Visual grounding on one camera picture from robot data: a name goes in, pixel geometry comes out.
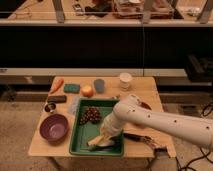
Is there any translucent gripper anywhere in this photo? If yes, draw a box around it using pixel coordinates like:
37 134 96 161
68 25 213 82
100 122 121 140

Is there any yellow banana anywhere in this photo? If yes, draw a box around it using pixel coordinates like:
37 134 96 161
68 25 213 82
87 135 115 147

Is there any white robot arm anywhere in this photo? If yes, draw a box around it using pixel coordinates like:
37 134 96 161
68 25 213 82
100 94 213 151

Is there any green plastic tray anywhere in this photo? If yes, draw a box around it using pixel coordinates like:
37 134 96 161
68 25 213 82
69 98 124 157

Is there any red tray on shelf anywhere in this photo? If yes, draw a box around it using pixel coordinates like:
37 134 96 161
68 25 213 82
112 0 174 19

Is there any dark grape bunch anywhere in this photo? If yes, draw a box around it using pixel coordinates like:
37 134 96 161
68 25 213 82
80 107 102 125

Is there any clear plastic bag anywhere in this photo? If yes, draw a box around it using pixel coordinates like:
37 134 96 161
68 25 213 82
67 96 80 115

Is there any red yellow apple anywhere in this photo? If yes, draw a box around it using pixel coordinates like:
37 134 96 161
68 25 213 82
81 85 94 98

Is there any orange bowl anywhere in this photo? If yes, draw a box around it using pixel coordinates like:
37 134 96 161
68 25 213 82
140 102 152 110

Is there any grey blue cup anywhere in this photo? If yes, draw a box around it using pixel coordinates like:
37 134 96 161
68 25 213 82
94 79 105 93

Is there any purple bowl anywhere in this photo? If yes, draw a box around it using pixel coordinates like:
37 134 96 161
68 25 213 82
39 114 69 142

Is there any white paper cup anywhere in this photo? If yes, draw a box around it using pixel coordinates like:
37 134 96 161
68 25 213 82
119 73 132 90

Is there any wooden table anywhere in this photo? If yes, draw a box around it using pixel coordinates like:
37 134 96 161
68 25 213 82
28 77 176 159

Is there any green sponge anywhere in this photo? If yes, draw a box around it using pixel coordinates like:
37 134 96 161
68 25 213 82
64 84 80 93

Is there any small metal cup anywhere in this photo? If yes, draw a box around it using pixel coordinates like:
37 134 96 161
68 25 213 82
44 103 56 113

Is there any black rectangular block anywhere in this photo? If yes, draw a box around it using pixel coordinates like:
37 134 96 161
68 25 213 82
47 95 67 103

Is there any orange carrot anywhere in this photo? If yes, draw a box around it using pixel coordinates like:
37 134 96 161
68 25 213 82
49 78 64 94

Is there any black floor cable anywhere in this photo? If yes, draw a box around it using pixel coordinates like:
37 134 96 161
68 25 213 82
175 103 213 171

